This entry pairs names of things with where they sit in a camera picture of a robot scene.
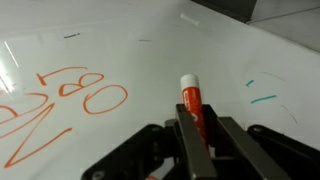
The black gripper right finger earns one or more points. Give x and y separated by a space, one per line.
237 156

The white wall whiteboard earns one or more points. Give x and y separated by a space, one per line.
79 77

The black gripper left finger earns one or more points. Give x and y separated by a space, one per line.
195 154

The orange white marker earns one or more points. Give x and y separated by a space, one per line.
191 96

